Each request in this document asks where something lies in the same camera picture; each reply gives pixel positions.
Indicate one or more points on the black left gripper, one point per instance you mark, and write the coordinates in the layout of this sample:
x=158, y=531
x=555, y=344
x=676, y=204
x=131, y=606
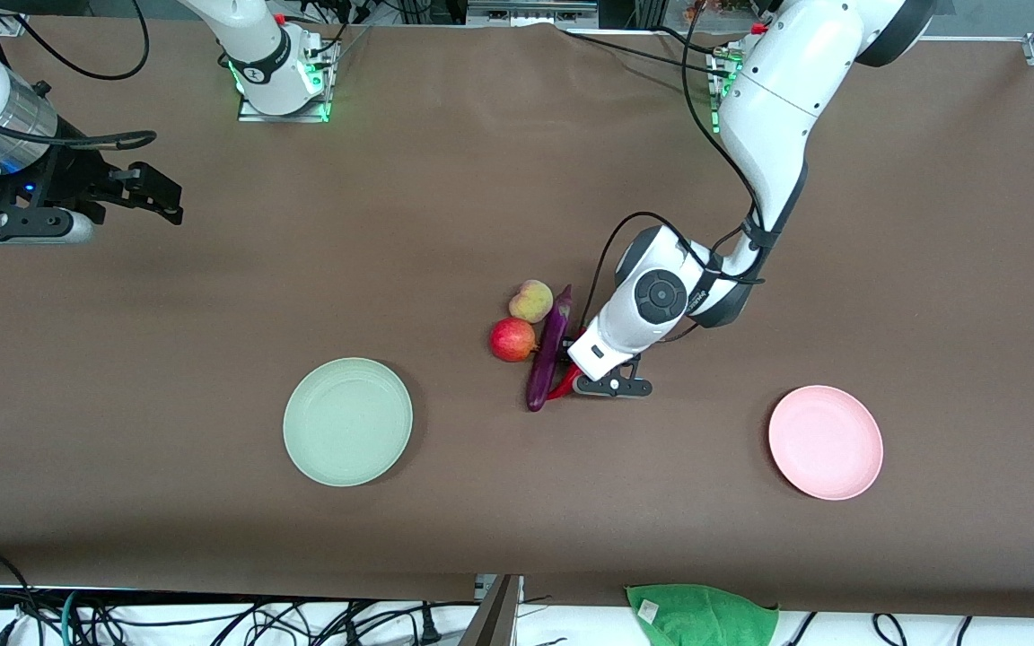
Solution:
x=563, y=354

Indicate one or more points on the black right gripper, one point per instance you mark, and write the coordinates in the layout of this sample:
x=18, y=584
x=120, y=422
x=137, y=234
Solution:
x=75, y=175

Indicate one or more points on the red chili pepper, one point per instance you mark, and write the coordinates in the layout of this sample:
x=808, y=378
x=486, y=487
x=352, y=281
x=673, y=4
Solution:
x=562, y=393

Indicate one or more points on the long purple eggplant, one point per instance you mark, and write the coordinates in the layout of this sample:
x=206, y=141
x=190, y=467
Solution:
x=546, y=368

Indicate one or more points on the red apple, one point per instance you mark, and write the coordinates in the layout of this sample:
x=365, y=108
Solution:
x=512, y=341

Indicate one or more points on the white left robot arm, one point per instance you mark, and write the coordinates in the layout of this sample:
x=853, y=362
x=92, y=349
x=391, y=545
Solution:
x=777, y=90

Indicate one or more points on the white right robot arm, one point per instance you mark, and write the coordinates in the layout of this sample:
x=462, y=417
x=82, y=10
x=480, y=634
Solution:
x=257, y=54

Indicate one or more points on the yellow pink peach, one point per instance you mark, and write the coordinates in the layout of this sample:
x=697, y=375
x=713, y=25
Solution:
x=530, y=301

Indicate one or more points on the brown table cover sheet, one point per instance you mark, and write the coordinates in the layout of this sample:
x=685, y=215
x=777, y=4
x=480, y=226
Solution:
x=122, y=359

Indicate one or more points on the pink round plate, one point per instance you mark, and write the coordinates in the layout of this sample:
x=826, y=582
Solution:
x=827, y=444

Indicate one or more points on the green towel cloth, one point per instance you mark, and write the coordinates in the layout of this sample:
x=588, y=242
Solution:
x=705, y=619

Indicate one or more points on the pale green round plate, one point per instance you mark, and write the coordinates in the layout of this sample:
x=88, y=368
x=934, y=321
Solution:
x=346, y=449

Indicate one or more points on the orange background object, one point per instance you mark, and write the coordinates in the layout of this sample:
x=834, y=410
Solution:
x=696, y=11

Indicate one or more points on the grey metal box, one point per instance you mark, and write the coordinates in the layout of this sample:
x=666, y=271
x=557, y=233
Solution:
x=526, y=13

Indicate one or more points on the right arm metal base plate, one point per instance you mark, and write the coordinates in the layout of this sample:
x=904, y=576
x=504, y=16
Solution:
x=302, y=115

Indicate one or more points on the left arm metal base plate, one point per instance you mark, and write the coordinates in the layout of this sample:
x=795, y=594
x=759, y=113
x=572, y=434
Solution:
x=714, y=112

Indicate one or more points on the grey aluminium post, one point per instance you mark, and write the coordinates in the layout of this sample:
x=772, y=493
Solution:
x=495, y=619

